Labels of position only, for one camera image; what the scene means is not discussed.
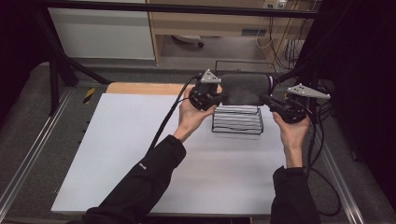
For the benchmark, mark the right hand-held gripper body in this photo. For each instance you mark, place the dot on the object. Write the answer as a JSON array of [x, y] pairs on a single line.
[[291, 110]]

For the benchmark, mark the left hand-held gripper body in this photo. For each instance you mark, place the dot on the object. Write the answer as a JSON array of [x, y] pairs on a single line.
[[204, 96]]

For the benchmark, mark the grey fleece towel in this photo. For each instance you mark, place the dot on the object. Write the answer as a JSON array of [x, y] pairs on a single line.
[[246, 88]]

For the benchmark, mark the person's right hand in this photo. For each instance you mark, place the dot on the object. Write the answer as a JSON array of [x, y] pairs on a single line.
[[294, 135]]

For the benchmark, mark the person's left hand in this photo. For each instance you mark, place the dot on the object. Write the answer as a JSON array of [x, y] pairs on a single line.
[[190, 119]]

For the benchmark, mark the wooden board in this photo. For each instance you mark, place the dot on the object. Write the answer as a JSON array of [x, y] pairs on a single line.
[[146, 88]]

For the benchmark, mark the white chair base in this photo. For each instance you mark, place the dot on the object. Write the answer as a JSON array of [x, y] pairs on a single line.
[[188, 39]]

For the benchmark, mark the wooden shelf unit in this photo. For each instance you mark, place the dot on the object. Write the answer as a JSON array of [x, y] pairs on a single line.
[[202, 25]]

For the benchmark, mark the black curtain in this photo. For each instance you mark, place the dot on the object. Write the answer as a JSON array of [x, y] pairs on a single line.
[[361, 77], [18, 46]]

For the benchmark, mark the white power strip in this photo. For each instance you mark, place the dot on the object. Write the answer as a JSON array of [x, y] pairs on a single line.
[[274, 3]]

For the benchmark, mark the yellow black hazard tape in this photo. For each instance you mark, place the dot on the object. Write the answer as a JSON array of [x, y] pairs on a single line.
[[89, 95]]

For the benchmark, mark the white cabinet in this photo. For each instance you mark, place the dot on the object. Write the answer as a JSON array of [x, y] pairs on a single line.
[[99, 34]]

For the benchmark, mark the aluminium rail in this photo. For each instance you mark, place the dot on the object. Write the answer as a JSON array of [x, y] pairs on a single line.
[[31, 158], [342, 186]]

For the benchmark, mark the black metal frame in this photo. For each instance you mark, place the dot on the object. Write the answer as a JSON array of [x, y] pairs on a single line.
[[155, 7]]

